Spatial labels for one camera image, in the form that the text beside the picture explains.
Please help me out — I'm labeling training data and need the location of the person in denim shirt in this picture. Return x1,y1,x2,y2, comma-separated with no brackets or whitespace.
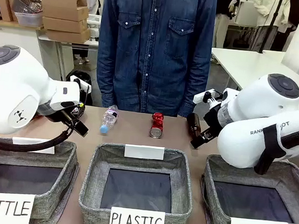
92,0,218,121

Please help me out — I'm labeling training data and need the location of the black tripod pole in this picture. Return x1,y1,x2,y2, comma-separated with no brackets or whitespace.
257,0,285,55

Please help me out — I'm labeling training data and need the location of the flat cardboard box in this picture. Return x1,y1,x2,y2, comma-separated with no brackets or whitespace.
43,24,92,45
41,15,89,35

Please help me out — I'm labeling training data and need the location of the person left forearm denim sleeve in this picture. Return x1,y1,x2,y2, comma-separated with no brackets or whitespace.
178,54,212,121

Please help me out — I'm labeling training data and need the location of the small blue-capped plastic bottle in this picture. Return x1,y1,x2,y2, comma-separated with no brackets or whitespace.
99,103,120,137

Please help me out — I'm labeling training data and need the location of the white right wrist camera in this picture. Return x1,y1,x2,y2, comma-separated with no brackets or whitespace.
193,87,224,107

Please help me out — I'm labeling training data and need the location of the bystander in black top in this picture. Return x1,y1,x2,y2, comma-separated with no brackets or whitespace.
213,0,242,51

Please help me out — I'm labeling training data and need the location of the bystander in white coat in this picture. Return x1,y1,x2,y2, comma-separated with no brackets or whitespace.
248,0,292,52

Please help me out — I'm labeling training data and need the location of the white box machine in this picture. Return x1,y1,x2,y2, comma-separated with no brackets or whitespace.
234,0,260,29

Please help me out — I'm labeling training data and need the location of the white cabinet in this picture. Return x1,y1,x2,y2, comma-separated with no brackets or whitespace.
0,21,68,82

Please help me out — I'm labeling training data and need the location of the black bag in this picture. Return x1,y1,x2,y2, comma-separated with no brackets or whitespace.
63,69,96,106

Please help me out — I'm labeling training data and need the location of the blank white card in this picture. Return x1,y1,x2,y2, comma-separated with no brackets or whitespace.
123,143,166,162
11,135,57,155

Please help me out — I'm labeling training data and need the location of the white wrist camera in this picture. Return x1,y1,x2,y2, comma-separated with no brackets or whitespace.
69,74,93,93
193,87,224,107

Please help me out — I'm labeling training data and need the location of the black left arm cable sleeve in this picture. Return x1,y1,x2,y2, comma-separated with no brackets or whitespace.
0,120,75,159

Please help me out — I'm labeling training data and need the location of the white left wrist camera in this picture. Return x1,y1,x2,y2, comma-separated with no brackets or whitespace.
69,74,93,93

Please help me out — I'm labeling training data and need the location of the white table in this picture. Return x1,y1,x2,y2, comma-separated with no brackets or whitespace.
207,44,288,96

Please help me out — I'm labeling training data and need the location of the bystander in dark clothes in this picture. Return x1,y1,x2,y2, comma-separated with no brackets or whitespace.
271,0,299,54

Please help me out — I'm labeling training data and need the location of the clear plastic container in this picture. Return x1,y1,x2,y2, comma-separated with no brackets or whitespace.
9,0,46,28

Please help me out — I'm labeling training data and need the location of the grey fabric basket plastic label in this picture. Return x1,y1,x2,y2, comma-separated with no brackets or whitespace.
76,140,198,224

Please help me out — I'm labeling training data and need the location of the white BOTTLE label card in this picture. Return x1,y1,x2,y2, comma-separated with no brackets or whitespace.
0,191,36,224

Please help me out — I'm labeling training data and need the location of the white PLASTIC label card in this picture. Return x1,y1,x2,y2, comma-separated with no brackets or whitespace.
109,206,166,224

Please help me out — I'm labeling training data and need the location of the grey fabric basket can label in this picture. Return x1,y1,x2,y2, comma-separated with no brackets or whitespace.
196,152,299,224

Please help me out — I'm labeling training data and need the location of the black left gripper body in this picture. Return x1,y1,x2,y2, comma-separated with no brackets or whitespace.
44,99,92,139

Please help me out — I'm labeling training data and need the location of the person right forearm denim sleeve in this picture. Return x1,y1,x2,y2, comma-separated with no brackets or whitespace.
93,46,120,110

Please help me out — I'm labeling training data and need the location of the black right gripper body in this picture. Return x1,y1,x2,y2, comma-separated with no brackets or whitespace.
198,105,224,144

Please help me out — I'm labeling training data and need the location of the large open cardboard box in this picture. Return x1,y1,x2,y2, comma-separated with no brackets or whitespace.
38,0,91,23

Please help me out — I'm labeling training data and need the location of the grey fabric basket bottle label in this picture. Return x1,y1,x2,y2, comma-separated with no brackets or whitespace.
0,134,82,224

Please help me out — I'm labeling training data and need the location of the brown glass bottle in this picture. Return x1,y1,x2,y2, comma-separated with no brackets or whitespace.
184,112,204,142

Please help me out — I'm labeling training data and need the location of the crushed red can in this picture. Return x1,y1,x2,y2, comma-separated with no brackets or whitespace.
148,111,165,140

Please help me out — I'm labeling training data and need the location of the small cardboard box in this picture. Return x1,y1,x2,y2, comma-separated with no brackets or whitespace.
0,0,21,24

